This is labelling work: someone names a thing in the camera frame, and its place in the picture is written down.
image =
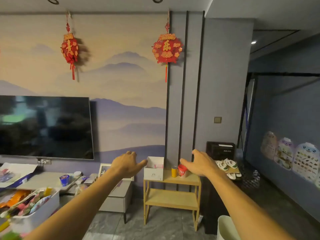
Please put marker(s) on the black air purifier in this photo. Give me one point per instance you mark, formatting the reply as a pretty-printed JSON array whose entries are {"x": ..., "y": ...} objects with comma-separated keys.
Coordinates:
[{"x": 222, "y": 151}]

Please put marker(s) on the purple animal wall chart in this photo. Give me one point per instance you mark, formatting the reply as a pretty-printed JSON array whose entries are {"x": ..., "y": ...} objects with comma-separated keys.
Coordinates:
[{"x": 285, "y": 153}]

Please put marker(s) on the brown cardboard sheet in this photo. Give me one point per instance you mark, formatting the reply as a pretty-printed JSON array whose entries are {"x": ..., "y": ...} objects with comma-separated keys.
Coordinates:
[{"x": 233, "y": 170}]

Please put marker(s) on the black storage box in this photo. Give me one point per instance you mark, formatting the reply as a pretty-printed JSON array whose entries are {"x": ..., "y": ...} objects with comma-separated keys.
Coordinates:
[{"x": 208, "y": 209}]

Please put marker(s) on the light blue animal wall chart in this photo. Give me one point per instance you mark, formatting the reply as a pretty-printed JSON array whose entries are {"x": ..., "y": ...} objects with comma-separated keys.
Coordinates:
[{"x": 306, "y": 161}]

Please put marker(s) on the round red hanging ornament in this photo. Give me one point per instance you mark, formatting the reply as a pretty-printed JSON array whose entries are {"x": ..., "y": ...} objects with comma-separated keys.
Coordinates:
[{"x": 167, "y": 48}]

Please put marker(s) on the person's right forearm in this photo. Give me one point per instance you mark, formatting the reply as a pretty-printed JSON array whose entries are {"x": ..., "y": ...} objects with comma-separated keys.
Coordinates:
[{"x": 245, "y": 212}]

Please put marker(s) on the open white cardboard box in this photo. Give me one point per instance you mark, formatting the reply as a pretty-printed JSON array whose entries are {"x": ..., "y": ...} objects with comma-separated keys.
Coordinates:
[{"x": 22, "y": 169}]

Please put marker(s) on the red lidded cup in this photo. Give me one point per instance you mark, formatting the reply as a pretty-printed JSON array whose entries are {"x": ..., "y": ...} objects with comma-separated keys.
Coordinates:
[{"x": 182, "y": 170}]

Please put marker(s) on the beige animal wall chart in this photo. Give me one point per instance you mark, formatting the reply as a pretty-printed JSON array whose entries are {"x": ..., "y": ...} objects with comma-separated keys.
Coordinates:
[{"x": 268, "y": 145}]

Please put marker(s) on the yellow wooden small table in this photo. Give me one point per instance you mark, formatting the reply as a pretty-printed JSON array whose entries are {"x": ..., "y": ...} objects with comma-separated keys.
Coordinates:
[{"x": 170, "y": 198}]

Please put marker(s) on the person's left forearm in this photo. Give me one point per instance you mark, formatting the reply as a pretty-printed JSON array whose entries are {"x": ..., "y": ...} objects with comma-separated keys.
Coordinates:
[{"x": 75, "y": 214}]

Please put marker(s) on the wall power outlet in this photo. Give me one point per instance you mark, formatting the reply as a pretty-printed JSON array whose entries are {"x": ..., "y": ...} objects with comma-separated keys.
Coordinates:
[{"x": 44, "y": 161}]

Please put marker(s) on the black television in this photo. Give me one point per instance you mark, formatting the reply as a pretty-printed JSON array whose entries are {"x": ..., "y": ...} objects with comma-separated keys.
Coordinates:
[{"x": 45, "y": 127}]

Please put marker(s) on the yellow tin can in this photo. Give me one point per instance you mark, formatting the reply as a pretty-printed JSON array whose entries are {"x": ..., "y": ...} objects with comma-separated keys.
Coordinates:
[{"x": 174, "y": 172}]

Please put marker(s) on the white lidded cup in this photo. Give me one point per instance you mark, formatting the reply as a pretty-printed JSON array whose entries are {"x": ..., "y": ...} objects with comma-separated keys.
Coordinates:
[{"x": 77, "y": 174}]

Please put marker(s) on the clear plastic bag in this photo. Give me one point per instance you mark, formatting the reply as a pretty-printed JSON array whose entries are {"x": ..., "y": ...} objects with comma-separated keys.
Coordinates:
[{"x": 80, "y": 189}]

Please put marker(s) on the white storage basket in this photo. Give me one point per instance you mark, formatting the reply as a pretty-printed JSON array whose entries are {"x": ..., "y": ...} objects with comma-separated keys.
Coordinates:
[{"x": 37, "y": 217}]

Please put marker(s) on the long red hanging ornament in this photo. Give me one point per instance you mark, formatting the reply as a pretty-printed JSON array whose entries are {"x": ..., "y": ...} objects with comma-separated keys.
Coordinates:
[{"x": 70, "y": 48}]

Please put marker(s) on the grey television cabinet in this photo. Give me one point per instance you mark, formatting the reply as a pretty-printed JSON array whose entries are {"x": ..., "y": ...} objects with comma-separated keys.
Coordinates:
[{"x": 117, "y": 199}]

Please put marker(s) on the black pull-up bar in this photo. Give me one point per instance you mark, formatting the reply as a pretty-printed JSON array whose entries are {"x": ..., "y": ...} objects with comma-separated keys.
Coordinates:
[{"x": 282, "y": 74}]

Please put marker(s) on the person's left hand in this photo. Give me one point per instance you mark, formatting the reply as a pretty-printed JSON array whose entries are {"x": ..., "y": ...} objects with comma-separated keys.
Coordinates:
[{"x": 126, "y": 164}]

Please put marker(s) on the person's right hand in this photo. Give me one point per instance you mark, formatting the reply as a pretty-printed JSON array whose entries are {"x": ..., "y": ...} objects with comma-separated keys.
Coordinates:
[{"x": 202, "y": 164}]

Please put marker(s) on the blue round tub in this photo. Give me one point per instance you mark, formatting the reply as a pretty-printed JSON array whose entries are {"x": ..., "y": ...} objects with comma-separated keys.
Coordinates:
[{"x": 64, "y": 180}]

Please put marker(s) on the white frame colour photo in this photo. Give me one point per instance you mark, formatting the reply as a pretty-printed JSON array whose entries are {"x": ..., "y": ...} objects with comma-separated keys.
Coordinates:
[{"x": 103, "y": 169}]

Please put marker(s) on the brass wall switch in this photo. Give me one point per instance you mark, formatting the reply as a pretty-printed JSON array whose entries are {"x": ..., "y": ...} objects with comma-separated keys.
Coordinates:
[{"x": 217, "y": 119}]

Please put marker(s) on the checkered fabric bag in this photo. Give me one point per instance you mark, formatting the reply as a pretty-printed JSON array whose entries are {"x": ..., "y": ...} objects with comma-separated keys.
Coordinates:
[{"x": 250, "y": 178}]

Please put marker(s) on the white waste bin yellow base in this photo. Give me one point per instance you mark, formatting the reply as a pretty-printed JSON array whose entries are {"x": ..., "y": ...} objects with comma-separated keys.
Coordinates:
[{"x": 223, "y": 229}]

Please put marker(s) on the white green-heeled child sandal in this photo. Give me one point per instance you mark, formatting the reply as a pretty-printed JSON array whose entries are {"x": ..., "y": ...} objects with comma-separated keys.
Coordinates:
[
  {"x": 221, "y": 165},
  {"x": 231, "y": 163}
]

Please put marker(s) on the small purple wrapper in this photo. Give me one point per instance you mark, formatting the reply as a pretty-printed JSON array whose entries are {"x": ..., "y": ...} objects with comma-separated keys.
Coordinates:
[{"x": 84, "y": 178}]

